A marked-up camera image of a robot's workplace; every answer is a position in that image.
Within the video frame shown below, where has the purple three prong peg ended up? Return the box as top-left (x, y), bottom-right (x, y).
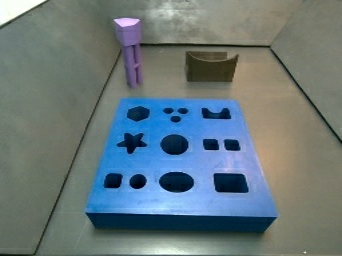
top-left (113, 18), bottom-right (143, 88)

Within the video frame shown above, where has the blue shape sorting board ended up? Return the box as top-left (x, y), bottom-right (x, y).
top-left (85, 98), bottom-right (278, 233)

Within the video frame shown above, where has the dark curved block holder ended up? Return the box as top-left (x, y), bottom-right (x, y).
top-left (186, 51), bottom-right (239, 82)

